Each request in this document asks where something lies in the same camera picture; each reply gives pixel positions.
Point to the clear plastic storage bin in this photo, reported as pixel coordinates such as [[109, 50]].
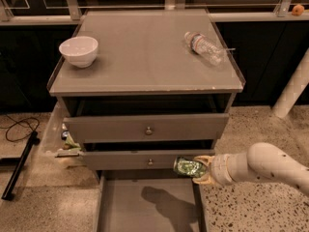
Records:
[[52, 145]]

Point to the grey middle drawer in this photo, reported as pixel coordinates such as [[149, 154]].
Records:
[[126, 160]]

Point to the black metal stand bar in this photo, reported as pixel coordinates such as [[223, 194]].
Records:
[[8, 192]]

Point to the grey bottom drawer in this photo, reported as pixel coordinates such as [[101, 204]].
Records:
[[149, 205]]

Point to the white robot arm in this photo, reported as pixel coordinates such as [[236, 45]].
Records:
[[261, 163]]

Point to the green soda can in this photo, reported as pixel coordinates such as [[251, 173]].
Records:
[[190, 168]]

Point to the white cylindrical post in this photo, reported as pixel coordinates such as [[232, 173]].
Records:
[[296, 85]]

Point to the metal railing frame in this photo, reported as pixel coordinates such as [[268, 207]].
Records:
[[53, 12]]

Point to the clear plastic water bottle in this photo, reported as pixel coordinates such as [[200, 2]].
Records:
[[204, 47]]

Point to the white ceramic bowl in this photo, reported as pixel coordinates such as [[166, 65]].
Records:
[[80, 51]]

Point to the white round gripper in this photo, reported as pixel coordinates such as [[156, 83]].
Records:
[[219, 169]]

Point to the grey drawer cabinet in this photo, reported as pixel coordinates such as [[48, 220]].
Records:
[[144, 67]]

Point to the grey drawer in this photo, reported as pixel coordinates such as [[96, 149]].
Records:
[[103, 129], [149, 205], [126, 160]]

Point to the grey top drawer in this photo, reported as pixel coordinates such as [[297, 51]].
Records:
[[103, 129]]

